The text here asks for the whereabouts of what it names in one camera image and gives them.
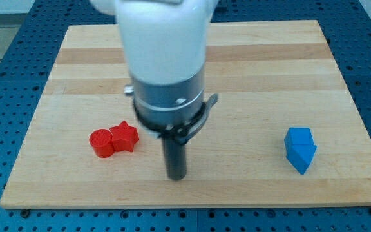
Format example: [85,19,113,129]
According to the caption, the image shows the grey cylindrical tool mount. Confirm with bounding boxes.
[124,68,218,144]

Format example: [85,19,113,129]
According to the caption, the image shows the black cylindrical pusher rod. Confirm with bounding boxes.
[162,139,187,180]

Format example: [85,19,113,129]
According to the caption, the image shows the red star block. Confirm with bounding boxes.
[109,121,139,152]

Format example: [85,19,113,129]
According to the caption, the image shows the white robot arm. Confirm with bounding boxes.
[90,0,218,180]

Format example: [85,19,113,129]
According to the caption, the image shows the red cylinder block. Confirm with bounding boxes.
[89,128,115,158]

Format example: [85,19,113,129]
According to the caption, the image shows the light wooden board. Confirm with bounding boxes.
[0,19,371,211]

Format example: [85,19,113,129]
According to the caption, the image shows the blue cube block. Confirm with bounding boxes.
[284,127,315,148]

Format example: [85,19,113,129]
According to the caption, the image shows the blue triangular block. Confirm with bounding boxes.
[286,144,317,175]

